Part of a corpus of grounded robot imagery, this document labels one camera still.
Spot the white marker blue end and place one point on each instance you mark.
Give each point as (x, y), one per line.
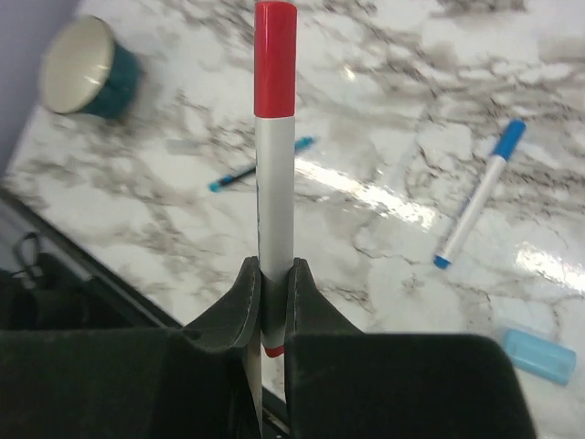
(481, 192)

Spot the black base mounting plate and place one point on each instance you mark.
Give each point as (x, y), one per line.
(115, 302)

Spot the white marker red tip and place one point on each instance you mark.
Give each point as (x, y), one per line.
(274, 143)

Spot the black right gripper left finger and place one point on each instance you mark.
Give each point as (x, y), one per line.
(75, 364)

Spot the red marker cap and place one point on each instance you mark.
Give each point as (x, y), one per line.
(275, 39)

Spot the teal bowl white inside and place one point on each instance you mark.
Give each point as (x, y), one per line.
(86, 70)

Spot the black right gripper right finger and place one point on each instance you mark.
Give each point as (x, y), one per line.
(341, 382)

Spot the light blue eraser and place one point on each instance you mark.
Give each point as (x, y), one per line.
(540, 357)

